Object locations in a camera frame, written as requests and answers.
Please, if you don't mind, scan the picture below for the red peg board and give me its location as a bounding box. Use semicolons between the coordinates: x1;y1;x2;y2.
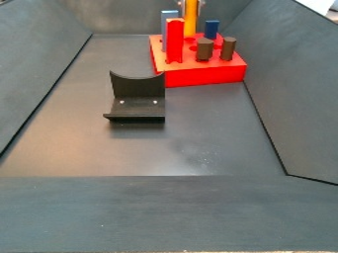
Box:
150;33;248;88

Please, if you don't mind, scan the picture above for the tall red block peg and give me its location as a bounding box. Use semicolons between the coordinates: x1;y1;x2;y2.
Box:
167;18;185;63

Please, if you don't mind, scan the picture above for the black curved holder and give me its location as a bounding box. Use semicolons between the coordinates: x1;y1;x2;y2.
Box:
103;72;166;122

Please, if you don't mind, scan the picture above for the brown hexagonal peg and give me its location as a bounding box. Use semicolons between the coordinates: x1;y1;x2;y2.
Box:
221;37;237;61

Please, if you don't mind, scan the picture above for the yellow oval peg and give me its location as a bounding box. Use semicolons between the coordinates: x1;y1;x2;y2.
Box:
184;0;198;37

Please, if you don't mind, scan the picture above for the dark blue peg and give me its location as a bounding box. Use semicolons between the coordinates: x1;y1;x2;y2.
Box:
205;20;220;40

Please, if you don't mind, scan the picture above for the brown wide peg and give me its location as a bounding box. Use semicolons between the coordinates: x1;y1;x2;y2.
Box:
197;38;214;61

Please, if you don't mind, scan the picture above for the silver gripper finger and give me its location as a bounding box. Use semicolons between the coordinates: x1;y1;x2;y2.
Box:
177;0;184;9
198;0;206;8

